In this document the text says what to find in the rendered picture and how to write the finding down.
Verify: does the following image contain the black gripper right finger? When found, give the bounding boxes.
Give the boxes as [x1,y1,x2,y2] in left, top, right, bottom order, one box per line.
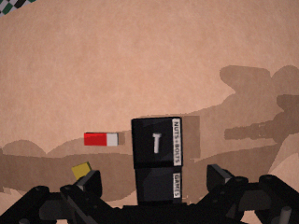
[177,164,299,224]

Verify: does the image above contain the red and white eraser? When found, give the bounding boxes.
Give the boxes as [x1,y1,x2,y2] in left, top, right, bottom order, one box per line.
[84,133,119,146]

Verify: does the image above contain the yellow flat square pad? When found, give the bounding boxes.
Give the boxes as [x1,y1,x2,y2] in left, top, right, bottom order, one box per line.
[71,161,92,180]

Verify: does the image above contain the black three-compartment bin rack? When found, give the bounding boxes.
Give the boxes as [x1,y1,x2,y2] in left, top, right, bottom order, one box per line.
[131,117,183,206]

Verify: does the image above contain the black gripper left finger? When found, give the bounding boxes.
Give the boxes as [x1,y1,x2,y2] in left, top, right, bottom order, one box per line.
[0,170,134,224]

